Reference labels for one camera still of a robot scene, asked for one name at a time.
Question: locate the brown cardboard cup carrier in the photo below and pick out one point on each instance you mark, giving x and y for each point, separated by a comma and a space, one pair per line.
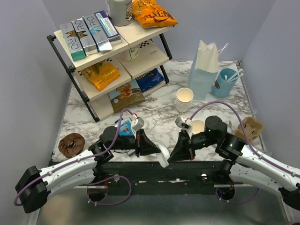
252, 126

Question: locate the blue cup with stirrers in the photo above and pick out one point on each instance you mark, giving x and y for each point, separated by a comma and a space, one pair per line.
222, 85

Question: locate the stack of paper cups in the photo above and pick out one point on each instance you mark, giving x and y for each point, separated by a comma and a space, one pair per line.
184, 97

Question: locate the blue razor package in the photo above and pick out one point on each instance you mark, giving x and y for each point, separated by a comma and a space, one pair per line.
125, 129

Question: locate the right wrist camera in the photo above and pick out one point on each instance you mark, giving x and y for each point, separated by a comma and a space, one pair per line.
184, 123

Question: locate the stack of white lids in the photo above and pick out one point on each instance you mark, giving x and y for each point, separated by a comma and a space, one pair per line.
163, 155

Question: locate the light blue paper bag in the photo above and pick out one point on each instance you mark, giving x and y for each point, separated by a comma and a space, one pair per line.
204, 69

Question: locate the single paper cup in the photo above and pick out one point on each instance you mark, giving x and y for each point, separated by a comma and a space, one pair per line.
197, 126

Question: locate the grey printed mug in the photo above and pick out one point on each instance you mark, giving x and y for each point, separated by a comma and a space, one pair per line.
120, 11

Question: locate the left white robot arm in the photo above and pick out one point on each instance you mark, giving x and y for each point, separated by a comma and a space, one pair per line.
36, 185

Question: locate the teal R.O carton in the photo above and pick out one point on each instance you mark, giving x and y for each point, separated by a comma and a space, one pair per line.
74, 46

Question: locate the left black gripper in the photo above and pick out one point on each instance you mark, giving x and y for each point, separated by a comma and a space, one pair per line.
143, 145

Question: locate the orange chip bag top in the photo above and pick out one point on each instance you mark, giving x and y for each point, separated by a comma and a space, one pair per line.
149, 14

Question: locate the yellow snack bag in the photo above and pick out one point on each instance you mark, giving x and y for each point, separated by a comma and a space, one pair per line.
101, 74

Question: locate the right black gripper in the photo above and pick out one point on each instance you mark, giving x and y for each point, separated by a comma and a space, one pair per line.
183, 147

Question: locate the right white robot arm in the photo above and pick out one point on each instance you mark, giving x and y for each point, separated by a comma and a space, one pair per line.
241, 162

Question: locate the brown and blue snack bag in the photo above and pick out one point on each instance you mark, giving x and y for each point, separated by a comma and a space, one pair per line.
126, 95

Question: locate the black and cream shelf rack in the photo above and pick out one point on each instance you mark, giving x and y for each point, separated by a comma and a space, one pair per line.
153, 53

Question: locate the purple and white box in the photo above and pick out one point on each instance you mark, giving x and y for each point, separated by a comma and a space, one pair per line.
109, 29

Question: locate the blue R.O carton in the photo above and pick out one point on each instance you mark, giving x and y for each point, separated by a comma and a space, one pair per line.
98, 34

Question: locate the white bowl on shelf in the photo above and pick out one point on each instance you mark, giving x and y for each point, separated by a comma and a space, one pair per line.
131, 54

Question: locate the silver R.O carton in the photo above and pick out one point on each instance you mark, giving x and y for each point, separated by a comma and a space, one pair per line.
85, 37

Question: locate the blue chip bag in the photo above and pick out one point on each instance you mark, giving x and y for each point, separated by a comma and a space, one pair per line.
149, 80

